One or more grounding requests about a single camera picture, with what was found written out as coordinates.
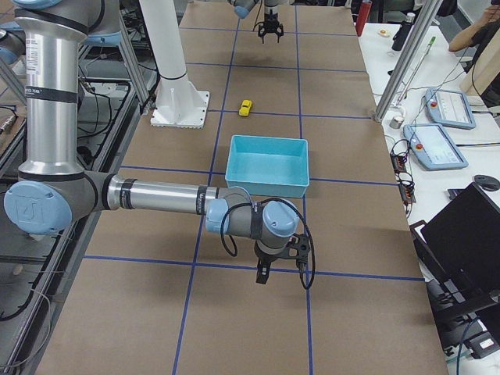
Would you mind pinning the blue teach pendant far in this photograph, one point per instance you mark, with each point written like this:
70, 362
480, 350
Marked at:
449, 108

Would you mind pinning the light blue plastic bin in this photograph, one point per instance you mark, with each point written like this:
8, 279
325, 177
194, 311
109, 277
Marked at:
268, 166

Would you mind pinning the black laptop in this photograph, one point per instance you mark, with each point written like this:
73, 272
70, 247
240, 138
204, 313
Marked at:
460, 248

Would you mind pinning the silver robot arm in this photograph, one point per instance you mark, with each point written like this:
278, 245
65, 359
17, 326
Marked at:
242, 8
54, 190

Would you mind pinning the brown paper table mat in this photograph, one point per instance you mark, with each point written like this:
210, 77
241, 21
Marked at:
157, 293

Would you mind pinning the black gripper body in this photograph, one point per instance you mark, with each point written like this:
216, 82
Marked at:
266, 259
270, 17

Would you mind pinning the small metal cylinder weight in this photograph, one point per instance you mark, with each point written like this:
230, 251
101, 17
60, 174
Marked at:
396, 122

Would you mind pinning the black water bottle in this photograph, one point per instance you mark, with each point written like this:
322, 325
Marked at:
403, 32

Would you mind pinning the blue teach pendant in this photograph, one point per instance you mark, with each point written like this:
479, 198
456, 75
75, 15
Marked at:
449, 108
433, 147

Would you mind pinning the black computer mouse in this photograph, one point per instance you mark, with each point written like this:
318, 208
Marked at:
488, 183

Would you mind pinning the yellow beetle toy car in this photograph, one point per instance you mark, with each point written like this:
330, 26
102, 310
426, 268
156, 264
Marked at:
245, 108

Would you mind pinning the blue teach pendant near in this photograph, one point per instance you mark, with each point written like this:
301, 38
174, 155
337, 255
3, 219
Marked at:
433, 147

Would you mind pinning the person forearm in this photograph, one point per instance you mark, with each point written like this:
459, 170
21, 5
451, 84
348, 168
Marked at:
464, 38

